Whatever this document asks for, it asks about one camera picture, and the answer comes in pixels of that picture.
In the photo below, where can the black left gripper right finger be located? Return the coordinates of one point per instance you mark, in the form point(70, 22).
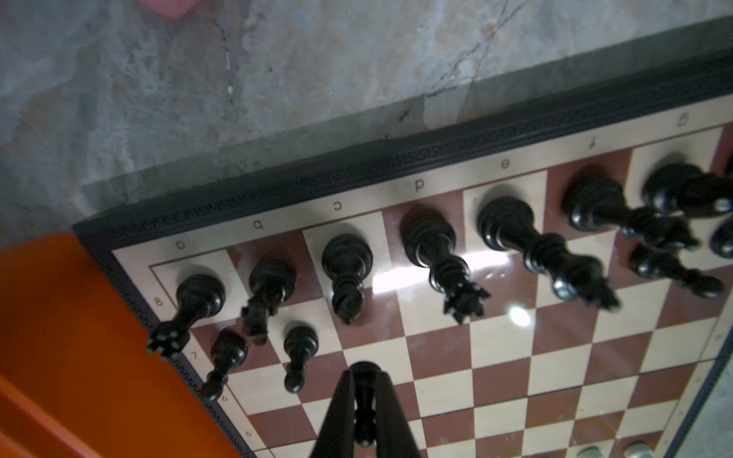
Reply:
point(394, 437)

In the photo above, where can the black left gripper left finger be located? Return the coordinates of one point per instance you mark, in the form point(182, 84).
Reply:
point(336, 437)

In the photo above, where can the folding chess board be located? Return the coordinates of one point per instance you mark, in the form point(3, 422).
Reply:
point(554, 282)

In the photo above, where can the orange plastic tray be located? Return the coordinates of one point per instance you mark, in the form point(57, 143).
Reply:
point(76, 380)

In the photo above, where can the pink pig toy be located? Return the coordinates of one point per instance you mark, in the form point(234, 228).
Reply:
point(171, 9)

